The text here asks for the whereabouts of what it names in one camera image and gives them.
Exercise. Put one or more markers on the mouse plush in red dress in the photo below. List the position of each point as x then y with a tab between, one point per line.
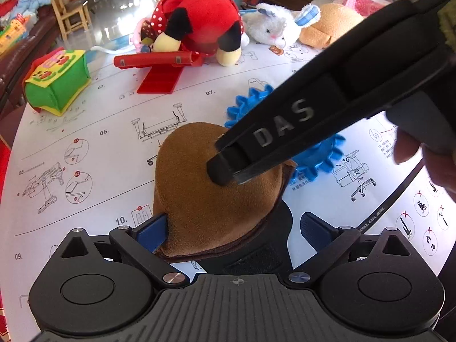
206	17

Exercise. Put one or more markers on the brown plush toy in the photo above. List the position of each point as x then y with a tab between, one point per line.
199	203

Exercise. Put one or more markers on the green fabric house toy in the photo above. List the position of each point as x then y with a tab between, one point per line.
60	85

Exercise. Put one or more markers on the red plastic toy ramp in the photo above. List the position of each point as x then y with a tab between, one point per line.
160	78

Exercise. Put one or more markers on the blue plastic gear toy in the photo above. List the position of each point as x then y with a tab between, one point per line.
245	105

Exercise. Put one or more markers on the small wooden chair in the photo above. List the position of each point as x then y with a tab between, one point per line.
71	17

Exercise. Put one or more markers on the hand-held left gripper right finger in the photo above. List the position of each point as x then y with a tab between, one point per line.
315	226

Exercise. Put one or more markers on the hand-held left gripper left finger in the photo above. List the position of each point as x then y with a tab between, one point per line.
155	231

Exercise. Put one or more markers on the light blue cloth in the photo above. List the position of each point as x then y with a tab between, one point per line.
25	3

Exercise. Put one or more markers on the tan bear plush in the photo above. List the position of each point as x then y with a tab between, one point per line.
331	25

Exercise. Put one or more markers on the white rabbit plush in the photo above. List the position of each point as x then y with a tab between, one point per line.
270	25

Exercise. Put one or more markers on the dark red leather sofa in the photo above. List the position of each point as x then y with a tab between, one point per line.
21	53

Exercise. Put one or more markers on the white instruction sheet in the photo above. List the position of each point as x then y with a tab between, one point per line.
107	185

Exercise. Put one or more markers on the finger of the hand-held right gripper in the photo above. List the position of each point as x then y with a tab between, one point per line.
222	169

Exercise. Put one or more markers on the person's right hand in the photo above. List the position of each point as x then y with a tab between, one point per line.
440	171

